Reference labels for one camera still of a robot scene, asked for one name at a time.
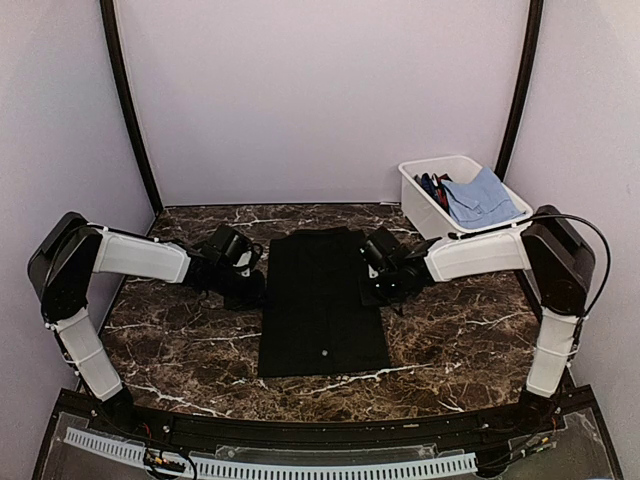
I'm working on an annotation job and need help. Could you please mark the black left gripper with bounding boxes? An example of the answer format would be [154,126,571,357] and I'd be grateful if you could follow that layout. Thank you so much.
[211,264,272,312]

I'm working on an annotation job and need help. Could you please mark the black long sleeve shirt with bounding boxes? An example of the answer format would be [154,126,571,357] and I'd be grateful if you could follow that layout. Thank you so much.
[258,227,391,378]

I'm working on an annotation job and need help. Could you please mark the white plastic bin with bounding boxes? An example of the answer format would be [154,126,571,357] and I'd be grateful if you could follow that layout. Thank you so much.
[398,155,533,239]

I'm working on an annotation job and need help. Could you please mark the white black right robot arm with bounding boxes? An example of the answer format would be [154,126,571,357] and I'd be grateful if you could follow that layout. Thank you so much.
[357,205,613,434]

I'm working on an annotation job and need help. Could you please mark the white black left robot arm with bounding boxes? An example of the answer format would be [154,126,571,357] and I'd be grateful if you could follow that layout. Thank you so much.
[26,211,266,436]

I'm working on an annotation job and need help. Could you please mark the red navy plaid shirt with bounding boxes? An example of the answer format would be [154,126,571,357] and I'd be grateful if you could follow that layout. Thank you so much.
[413,173,449,212]

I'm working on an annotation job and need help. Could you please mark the light blue polo shirt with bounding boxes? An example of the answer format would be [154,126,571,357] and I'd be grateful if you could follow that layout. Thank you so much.
[442,167,525,230]

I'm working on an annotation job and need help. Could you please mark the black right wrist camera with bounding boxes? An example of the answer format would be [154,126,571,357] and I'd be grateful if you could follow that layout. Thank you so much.
[359,227,410,274]

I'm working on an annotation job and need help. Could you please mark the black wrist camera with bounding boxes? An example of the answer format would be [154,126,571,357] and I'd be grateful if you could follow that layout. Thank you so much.
[359,227,410,274]
[200,225,264,274]

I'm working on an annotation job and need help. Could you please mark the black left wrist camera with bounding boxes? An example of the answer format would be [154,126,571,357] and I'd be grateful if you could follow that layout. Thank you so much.
[200,225,264,274]

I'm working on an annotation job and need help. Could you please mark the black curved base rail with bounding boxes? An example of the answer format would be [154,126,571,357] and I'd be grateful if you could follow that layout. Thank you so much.
[105,402,542,451]

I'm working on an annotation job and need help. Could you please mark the white slotted cable duct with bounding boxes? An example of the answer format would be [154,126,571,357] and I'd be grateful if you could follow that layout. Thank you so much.
[64,427,477,479]

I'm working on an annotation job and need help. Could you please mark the black left frame post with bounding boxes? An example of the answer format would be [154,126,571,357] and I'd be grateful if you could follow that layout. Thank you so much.
[99,0,164,215]

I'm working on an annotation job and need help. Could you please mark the black frame post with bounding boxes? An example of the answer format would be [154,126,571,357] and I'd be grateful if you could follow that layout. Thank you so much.
[99,0,164,215]
[494,0,544,180]

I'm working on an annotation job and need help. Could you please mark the black right frame post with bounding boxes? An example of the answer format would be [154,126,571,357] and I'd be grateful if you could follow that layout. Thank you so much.
[494,0,544,180]

